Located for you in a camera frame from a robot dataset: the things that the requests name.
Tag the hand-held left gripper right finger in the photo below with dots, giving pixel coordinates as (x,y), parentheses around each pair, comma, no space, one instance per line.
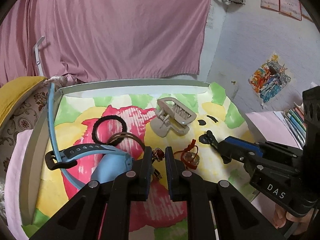
(172,177)

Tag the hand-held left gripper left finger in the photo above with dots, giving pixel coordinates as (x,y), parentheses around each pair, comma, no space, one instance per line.
(143,172)

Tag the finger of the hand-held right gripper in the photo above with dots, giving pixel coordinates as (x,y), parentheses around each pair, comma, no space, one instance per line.
(235,161)
(240,145)

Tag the blue smartwatch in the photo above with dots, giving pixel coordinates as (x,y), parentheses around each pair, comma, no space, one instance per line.
(110,162)

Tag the beige hair claw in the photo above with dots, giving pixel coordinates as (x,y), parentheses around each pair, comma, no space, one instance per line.
(165,125)

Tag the grey shallow box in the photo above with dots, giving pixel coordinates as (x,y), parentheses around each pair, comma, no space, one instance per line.
(37,142)

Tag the person's right hand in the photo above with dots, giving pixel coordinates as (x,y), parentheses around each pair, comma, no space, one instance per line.
(287,217)

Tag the stack of books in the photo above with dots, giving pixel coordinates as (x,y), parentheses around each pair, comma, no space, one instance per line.
(296,122)

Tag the painted paper sheet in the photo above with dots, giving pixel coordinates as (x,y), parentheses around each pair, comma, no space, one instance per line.
(120,105)

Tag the floral patterned pillow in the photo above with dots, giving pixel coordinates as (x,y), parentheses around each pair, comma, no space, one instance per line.
(22,120)

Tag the pink curtain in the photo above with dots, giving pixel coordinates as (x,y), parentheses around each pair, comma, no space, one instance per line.
(112,30)

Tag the yellow pillow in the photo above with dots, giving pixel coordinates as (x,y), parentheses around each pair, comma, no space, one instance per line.
(17,92)

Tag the white folding desk lamp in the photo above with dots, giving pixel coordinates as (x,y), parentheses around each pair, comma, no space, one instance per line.
(37,55)

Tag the colourful cartoon wall poster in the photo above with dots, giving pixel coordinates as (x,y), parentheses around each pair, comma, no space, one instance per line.
(271,78)

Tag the small wall calendar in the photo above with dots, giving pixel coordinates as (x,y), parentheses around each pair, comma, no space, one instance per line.
(210,17)

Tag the group of wall certificates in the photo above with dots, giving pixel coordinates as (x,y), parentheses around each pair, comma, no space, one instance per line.
(280,0)

